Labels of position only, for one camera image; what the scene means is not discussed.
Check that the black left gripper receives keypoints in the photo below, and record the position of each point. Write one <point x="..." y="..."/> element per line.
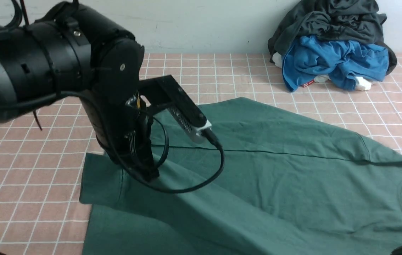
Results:
<point x="123" y="132"/>

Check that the green long sleeve shirt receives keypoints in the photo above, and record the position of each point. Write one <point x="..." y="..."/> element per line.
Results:
<point x="291" y="186"/>

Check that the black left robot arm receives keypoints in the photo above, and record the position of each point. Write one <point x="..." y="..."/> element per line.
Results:
<point x="74" y="51"/>

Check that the pink checkered tablecloth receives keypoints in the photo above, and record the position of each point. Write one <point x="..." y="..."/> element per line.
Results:
<point x="40" y="169"/>

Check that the blue crumpled garment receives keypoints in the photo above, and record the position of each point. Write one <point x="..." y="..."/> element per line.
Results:
<point x="342" y="61"/>

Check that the dark grey crumpled garment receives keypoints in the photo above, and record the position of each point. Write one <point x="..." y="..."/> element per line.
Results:
<point x="332" y="20"/>

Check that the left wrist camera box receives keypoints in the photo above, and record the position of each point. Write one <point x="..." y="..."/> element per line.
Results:
<point x="164" y="93"/>

